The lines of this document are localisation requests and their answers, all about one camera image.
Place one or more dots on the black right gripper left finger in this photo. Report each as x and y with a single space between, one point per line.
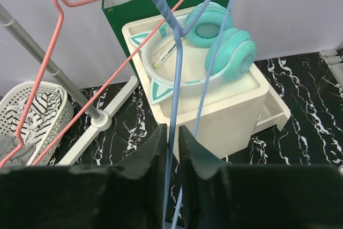
128 194

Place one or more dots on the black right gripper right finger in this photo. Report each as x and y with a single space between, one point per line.
219 195

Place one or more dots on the blue wire hanger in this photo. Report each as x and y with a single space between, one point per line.
169 17

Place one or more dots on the white drawer box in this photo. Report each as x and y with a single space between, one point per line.
226 116

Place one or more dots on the silver clothes rack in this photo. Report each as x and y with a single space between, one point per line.
101 119

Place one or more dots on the white perforated laundry basket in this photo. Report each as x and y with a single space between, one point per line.
29 153

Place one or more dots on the striped black white cloth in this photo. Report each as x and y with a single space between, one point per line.
43 110

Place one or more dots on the teal cat-ear headphones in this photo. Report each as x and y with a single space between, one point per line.
231 53

